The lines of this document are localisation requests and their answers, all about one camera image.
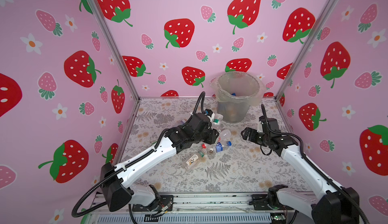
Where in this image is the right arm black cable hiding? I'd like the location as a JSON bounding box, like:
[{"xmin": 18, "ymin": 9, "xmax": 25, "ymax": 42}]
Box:
[{"xmin": 260, "ymin": 104, "xmax": 370, "ymax": 224}]

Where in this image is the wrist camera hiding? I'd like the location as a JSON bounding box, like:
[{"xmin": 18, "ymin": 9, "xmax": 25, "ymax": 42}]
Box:
[
  {"xmin": 202, "ymin": 109, "xmax": 215, "ymax": 120},
  {"xmin": 258, "ymin": 116, "xmax": 280, "ymax": 133}
]

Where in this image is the clear bottle white cap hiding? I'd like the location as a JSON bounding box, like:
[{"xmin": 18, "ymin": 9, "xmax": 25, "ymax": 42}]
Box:
[{"xmin": 176, "ymin": 119, "xmax": 186, "ymax": 126}]

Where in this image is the clear bottle green neck label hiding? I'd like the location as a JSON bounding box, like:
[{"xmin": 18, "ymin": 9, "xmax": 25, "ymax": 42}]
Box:
[{"xmin": 211, "ymin": 113, "xmax": 223, "ymax": 132}]

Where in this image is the clear bottle crane label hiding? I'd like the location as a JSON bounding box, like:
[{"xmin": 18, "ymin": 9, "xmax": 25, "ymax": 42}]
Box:
[{"xmin": 183, "ymin": 149, "xmax": 207, "ymax": 171}]

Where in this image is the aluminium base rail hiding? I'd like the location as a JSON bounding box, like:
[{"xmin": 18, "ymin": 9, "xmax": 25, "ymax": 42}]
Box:
[{"xmin": 81, "ymin": 192, "xmax": 314, "ymax": 224}]

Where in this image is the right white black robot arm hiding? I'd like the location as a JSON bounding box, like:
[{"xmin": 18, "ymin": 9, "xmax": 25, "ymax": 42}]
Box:
[{"xmin": 241, "ymin": 116, "xmax": 365, "ymax": 224}]

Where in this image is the translucent grey waste bin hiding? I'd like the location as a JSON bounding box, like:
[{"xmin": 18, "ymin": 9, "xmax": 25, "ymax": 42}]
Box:
[{"xmin": 210, "ymin": 71, "xmax": 267, "ymax": 124}]

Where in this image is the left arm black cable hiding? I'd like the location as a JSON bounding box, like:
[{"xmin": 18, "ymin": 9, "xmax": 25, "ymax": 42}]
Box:
[{"xmin": 71, "ymin": 91, "xmax": 207, "ymax": 219}]

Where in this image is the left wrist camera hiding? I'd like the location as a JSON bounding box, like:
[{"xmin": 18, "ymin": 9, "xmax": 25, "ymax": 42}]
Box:
[{"xmin": 202, "ymin": 109, "xmax": 215, "ymax": 120}]

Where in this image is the white bottle red cap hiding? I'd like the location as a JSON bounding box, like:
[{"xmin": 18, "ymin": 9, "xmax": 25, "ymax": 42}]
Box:
[{"xmin": 202, "ymin": 129, "xmax": 231, "ymax": 150}]

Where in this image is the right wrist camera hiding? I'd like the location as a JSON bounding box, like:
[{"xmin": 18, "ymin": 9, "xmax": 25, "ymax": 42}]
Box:
[{"xmin": 258, "ymin": 116, "xmax": 280, "ymax": 133}]

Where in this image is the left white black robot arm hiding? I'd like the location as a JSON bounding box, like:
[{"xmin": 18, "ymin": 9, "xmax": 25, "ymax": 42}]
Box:
[{"xmin": 101, "ymin": 110, "xmax": 219, "ymax": 212}]

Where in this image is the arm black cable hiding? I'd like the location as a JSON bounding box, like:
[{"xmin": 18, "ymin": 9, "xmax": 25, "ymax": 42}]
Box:
[
  {"xmin": 71, "ymin": 91, "xmax": 207, "ymax": 219},
  {"xmin": 260, "ymin": 104, "xmax": 370, "ymax": 224}
]

